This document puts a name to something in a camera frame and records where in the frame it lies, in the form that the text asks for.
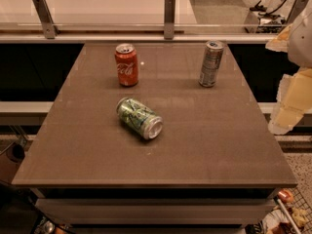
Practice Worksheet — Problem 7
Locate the red Coca-Cola can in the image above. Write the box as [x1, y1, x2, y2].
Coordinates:
[115, 43, 138, 87]

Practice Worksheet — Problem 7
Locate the green soda can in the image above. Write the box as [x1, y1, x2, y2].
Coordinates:
[116, 97, 163, 140]

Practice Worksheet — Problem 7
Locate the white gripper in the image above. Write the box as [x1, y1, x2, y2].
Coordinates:
[265, 7, 312, 135]

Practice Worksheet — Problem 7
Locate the wire basket with items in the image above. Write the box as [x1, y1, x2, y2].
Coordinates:
[245, 188, 312, 234]

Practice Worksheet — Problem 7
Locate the middle metal railing bracket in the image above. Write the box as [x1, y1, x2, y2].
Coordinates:
[164, 0, 176, 40]

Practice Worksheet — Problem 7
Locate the metal railing bracket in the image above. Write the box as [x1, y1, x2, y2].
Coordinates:
[286, 0, 309, 24]
[32, 0, 59, 39]
[164, 0, 176, 40]

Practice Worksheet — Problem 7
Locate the slim silver energy can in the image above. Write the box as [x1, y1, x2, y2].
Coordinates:
[199, 41, 224, 87]

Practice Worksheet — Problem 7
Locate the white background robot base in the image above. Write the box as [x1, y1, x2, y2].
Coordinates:
[244, 0, 290, 34]

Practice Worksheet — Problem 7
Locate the right metal railing bracket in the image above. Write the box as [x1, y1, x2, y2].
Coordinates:
[286, 0, 309, 24]

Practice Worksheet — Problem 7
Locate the glass railing panel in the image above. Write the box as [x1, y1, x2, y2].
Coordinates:
[0, 22, 277, 44]

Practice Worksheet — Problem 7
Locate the left metal railing bracket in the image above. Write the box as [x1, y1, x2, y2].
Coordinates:
[32, 0, 59, 39]

